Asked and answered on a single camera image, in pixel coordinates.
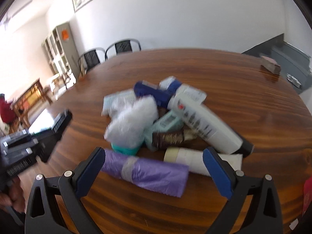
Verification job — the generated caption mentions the white cream tube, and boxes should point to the white cream tube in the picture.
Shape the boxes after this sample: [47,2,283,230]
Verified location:
[163,147,243,176]

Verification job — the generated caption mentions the purple garbage bag roll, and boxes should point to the purple garbage bag roll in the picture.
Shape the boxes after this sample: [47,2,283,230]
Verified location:
[101,149,189,198]

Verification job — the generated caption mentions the white blue tissue pack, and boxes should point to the white blue tissue pack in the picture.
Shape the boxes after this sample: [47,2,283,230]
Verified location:
[101,89,137,118]

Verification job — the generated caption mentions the white plastic bag bundle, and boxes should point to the white plastic bag bundle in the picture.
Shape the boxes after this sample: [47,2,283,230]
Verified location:
[104,96,159,148]

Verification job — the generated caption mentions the teal Glide floss case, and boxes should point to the teal Glide floss case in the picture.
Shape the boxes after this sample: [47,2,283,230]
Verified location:
[111,143,142,156]

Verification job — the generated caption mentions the light green small box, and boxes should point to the light green small box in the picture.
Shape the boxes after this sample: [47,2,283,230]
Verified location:
[143,110,184,152]

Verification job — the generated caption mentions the white remote control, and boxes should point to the white remote control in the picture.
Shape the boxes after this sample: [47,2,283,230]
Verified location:
[168,93,254,157]

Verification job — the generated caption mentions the dark blue tube box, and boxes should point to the dark blue tube box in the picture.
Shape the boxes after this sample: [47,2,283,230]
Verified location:
[133,81,173,108]

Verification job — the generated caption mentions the person's left hand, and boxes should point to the person's left hand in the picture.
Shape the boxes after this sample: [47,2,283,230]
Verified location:
[1,176,25,213]

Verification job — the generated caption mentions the wooden side furniture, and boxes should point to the wooden side furniture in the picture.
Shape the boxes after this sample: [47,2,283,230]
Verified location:
[12,79,53,128]

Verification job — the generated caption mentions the red cardboard box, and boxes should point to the red cardboard box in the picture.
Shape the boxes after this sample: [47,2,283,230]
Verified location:
[302,176,312,215]

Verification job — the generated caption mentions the beige shelf cabinet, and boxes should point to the beige shelf cabinet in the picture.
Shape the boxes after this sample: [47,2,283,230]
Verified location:
[42,22,80,84]

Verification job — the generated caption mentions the black metal chair left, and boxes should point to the black metal chair left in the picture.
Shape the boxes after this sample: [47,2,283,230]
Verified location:
[78,48,106,74]

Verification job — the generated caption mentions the black metal chair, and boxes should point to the black metal chair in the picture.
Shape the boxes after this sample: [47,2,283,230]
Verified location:
[105,39,142,60]
[78,48,106,74]

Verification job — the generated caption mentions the silver foil wrapper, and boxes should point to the silver foil wrapper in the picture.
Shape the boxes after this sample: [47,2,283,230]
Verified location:
[287,74,301,89]

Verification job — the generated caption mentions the black metal chair right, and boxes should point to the black metal chair right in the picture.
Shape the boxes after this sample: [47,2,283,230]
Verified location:
[105,39,142,60]

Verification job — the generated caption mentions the grey staircase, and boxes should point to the grey staircase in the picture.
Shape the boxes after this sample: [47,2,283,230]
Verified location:
[259,41,312,94]

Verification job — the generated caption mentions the white blue wipes packet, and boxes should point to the white blue wipes packet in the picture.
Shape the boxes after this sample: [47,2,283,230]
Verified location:
[159,76,207,104]

